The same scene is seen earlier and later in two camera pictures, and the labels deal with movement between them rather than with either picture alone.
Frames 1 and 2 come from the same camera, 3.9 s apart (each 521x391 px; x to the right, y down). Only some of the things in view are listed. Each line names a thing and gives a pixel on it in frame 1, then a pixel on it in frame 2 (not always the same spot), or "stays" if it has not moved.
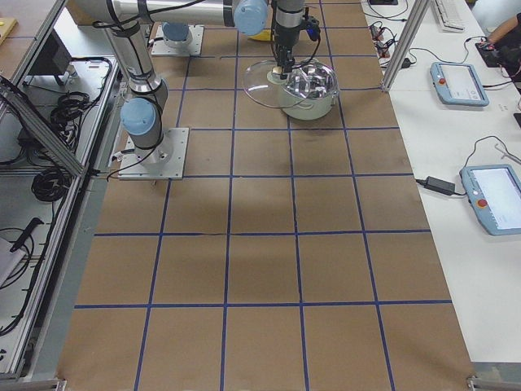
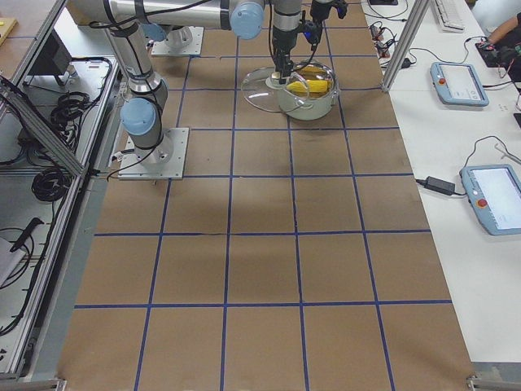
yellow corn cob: x=263 y=35 to x=310 y=86
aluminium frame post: x=405 y=43 stays
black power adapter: x=440 y=185 stays
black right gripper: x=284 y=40 stays
